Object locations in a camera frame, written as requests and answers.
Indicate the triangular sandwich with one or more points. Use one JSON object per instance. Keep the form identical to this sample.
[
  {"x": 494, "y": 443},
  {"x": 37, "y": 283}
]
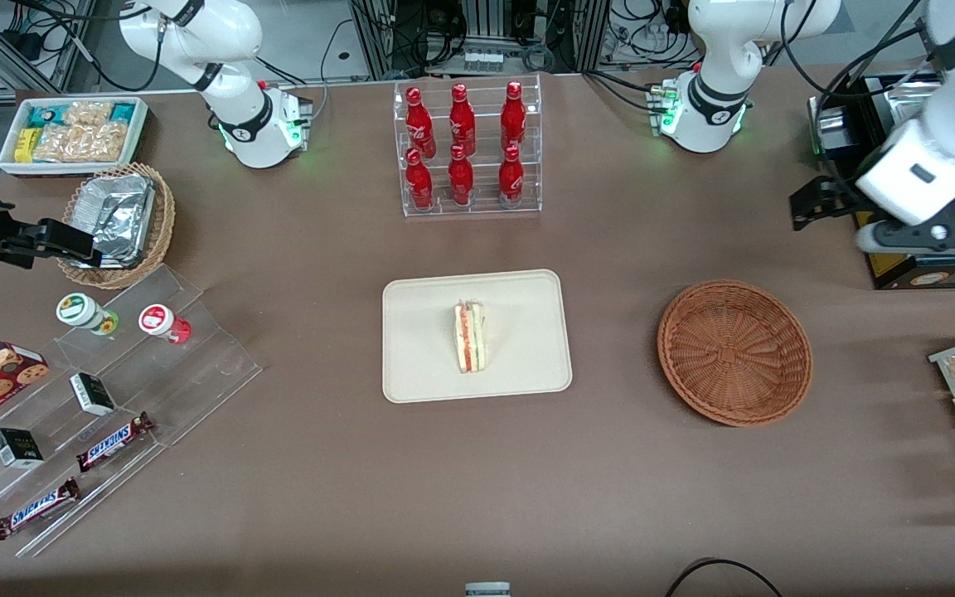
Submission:
[{"x": 470, "y": 336}]

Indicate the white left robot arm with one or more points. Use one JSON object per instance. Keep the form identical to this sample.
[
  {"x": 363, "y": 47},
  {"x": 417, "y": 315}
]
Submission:
[{"x": 714, "y": 91}]

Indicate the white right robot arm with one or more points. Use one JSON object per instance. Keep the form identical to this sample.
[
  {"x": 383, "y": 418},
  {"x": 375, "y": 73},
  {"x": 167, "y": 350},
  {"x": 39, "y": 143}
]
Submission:
[{"x": 249, "y": 124}]

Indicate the oval wicker basket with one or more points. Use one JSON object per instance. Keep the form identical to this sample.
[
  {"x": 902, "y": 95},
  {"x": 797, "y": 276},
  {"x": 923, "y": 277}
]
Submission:
[{"x": 161, "y": 224}]

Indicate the round brown wicker basket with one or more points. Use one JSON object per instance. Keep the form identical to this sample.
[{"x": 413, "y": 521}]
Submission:
[{"x": 734, "y": 352}]

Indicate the beige plastic tray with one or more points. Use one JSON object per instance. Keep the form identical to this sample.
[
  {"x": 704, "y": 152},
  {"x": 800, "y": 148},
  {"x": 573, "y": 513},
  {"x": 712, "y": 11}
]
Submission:
[{"x": 419, "y": 336}]

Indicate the green lid cup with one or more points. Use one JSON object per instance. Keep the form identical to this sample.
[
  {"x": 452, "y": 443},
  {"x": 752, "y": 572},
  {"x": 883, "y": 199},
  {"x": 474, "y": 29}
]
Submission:
[{"x": 79, "y": 311}]

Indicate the aluminium foil container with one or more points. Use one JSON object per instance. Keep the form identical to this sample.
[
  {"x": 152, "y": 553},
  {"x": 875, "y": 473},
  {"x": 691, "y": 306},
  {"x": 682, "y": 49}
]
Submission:
[{"x": 117, "y": 215}]

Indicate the steel pan in machine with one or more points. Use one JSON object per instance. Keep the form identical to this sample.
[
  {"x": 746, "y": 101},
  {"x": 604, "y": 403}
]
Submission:
[{"x": 908, "y": 98}]

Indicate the large clear peanut bag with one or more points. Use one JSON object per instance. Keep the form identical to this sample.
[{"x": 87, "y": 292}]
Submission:
[{"x": 84, "y": 143}]

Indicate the yellow snack packet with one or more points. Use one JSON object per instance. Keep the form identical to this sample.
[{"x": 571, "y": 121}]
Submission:
[{"x": 24, "y": 145}]

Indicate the red lid cup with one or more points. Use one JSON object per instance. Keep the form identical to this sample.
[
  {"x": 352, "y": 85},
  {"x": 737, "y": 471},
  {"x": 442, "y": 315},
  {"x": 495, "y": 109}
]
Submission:
[{"x": 158, "y": 322}]

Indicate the teal snack packet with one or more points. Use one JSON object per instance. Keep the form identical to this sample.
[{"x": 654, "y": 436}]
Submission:
[
  {"x": 45, "y": 116},
  {"x": 123, "y": 112}
]

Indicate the small clear peanut bag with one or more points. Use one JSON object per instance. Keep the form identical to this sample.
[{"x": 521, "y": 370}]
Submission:
[{"x": 88, "y": 114}]

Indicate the white rectangular snack bin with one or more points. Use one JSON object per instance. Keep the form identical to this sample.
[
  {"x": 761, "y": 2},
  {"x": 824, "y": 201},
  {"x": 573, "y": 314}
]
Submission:
[{"x": 139, "y": 133}]

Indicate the small black box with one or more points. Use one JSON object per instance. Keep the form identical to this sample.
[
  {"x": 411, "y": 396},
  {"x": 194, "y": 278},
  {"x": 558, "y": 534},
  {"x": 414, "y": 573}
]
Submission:
[
  {"x": 92, "y": 394},
  {"x": 17, "y": 448}
]

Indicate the clear acrylic stepped display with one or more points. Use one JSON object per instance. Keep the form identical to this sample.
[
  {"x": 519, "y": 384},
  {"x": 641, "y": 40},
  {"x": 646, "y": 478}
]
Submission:
[{"x": 196, "y": 373}]

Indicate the Snickers chocolate bar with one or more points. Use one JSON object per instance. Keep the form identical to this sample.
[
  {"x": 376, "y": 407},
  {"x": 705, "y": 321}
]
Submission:
[
  {"x": 34, "y": 508},
  {"x": 113, "y": 442}
]

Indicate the red cola bottle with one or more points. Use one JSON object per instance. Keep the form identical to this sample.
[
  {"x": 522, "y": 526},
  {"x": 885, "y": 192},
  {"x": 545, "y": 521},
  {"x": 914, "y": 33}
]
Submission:
[
  {"x": 513, "y": 116},
  {"x": 462, "y": 120},
  {"x": 419, "y": 182},
  {"x": 461, "y": 178},
  {"x": 419, "y": 124},
  {"x": 511, "y": 178}
]

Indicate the clear acrylic bottle rack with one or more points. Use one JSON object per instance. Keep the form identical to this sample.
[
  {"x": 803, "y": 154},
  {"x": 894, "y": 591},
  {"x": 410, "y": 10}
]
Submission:
[{"x": 482, "y": 203}]

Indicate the white power strip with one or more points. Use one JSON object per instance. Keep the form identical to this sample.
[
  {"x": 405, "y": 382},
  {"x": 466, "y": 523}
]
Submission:
[{"x": 482, "y": 61}]

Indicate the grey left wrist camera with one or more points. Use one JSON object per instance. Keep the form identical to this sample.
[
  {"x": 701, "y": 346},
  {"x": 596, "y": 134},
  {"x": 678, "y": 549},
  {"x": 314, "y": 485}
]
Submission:
[{"x": 925, "y": 239}]

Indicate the aluminium frame rack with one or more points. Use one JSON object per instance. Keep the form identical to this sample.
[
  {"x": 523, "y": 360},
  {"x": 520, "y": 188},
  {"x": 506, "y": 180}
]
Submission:
[{"x": 477, "y": 25}]

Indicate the grey metal bracket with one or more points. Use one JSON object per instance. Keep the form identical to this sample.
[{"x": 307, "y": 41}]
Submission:
[{"x": 487, "y": 589}]

